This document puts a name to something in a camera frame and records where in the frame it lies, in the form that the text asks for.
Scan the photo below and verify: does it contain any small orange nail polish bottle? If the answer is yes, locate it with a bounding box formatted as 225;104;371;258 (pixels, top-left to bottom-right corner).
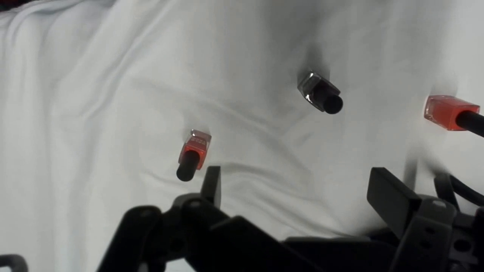
174;129;213;183

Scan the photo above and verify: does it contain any large orange nail polish bottle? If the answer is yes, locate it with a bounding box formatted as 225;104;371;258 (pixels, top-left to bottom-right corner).
422;94;484;139

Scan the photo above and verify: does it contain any dark brown nail polish bottle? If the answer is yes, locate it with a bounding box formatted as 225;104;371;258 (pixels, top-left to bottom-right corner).
296;71;345;116

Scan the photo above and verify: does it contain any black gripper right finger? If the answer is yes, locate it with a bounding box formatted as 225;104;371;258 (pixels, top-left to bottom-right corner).
366;166;458;272

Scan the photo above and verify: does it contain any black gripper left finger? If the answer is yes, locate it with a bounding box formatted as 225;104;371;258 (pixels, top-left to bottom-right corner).
97;165;233;272

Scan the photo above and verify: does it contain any white tablecloth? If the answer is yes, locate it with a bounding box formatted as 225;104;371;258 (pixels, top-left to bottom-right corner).
0;0;484;272

